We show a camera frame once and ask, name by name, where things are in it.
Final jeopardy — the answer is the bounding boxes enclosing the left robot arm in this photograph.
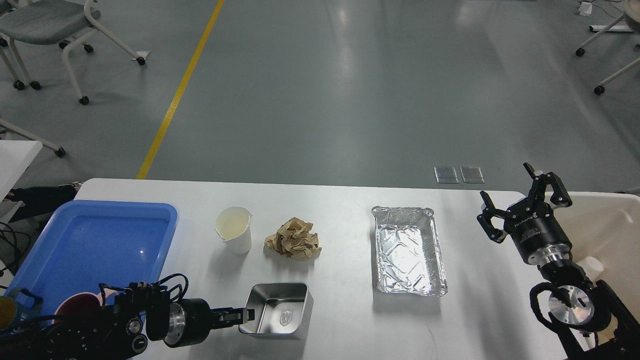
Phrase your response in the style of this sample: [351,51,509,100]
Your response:
[1,273,256,360]

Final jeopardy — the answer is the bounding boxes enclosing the white chair legs right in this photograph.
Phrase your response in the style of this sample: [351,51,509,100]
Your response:
[575,0,640,96]

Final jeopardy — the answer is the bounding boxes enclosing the floor socket plate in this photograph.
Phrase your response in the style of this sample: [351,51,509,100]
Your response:
[433,166,460,184]
[459,166,486,184]

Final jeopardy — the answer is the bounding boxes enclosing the blue plastic tray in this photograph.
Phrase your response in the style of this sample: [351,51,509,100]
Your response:
[8,200,178,320]

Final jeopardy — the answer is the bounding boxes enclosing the white chair leg left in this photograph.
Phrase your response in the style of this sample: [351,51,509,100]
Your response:
[0,118,67,158]

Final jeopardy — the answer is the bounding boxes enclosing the right floor socket plate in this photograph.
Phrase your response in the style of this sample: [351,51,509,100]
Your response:
[459,166,486,184]

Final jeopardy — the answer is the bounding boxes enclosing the steel rectangular tray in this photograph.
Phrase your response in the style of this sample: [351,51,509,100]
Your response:
[238,282,314,340]

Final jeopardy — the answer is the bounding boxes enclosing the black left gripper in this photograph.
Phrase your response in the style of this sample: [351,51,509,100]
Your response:
[146,298,256,348]

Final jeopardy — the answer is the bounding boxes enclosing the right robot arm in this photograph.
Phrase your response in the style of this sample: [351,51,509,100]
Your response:
[477,162,640,360]

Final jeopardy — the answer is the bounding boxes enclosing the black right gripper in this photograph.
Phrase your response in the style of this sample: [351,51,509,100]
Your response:
[477,162,573,265]

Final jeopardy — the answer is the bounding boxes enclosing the left floor socket plate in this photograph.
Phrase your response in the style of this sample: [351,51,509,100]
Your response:
[433,166,460,184]

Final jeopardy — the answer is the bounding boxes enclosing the white paper cup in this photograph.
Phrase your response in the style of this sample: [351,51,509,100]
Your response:
[214,206,252,255]

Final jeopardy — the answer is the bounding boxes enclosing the white side table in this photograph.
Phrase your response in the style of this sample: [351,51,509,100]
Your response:
[0,140,43,197]

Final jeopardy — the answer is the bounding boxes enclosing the person in grey sweater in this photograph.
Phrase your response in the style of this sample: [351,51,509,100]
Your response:
[3,181,84,223]

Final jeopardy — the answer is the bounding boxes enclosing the white plastic bin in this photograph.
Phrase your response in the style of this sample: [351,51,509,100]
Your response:
[553,192,640,319]

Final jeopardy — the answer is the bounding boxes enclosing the crumpled brown paper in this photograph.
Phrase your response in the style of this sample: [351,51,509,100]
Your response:
[263,217,323,261]

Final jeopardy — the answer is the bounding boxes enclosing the grey chair on castors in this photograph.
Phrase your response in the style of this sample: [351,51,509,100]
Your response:
[0,0,147,105]

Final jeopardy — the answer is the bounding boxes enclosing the dark blue mug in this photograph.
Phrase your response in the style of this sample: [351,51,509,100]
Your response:
[0,287,44,331]

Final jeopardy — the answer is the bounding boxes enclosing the white cup in bin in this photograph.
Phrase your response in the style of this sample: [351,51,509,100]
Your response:
[577,256,605,281]

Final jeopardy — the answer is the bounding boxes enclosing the pink mug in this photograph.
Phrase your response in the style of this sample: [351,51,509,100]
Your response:
[54,292,105,319]

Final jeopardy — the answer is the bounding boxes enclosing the aluminium foil tray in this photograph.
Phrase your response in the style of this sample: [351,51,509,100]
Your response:
[371,206,448,297]

